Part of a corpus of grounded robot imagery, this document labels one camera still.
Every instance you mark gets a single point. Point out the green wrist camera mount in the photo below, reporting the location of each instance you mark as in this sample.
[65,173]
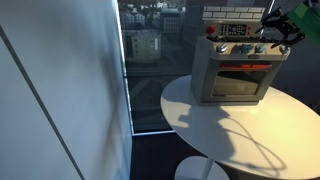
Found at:
[308,20]

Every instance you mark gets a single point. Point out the blue grey oven knob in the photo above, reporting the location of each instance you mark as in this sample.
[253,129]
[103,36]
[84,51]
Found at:
[260,48]
[284,50]
[247,48]
[221,48]

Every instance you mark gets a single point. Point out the white table pedestal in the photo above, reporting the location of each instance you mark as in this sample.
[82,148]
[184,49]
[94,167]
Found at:
[191,170]

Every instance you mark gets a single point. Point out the grey toy oven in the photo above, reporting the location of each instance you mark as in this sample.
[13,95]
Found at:
[203,73]

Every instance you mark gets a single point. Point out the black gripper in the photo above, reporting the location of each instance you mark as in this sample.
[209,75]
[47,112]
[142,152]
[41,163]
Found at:
[289,24]

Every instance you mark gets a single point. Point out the red round oven button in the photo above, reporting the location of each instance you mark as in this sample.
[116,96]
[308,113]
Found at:
[210,30]

